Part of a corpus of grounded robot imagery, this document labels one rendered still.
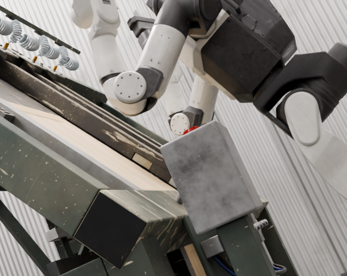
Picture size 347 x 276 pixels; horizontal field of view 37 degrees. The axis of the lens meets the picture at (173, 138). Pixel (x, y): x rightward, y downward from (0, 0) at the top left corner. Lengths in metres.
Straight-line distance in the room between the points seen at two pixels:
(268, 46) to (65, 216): 0.72
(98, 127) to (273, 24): 0.88
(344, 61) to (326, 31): 2.98
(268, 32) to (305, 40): 2.99
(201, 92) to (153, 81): 0.54
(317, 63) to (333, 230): 2.94
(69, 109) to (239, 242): 1.27
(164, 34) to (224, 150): 0.45
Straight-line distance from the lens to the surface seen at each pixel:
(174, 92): 1.86
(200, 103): 1.77
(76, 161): 1.32
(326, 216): 4.29
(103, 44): 1.31
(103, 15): 1.32
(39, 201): 1.08
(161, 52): 1.29
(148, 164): 1.96
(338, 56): 1.48
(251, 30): 1.45
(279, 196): 4.16
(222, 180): 0.95
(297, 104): 1.41
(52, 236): 2.10
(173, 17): 1.33
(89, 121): 2.07
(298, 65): 1.46
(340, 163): 1.43
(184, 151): 0.97
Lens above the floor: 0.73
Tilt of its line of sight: 12 degrees up
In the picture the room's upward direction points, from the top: 24 degrees counter-clockwise
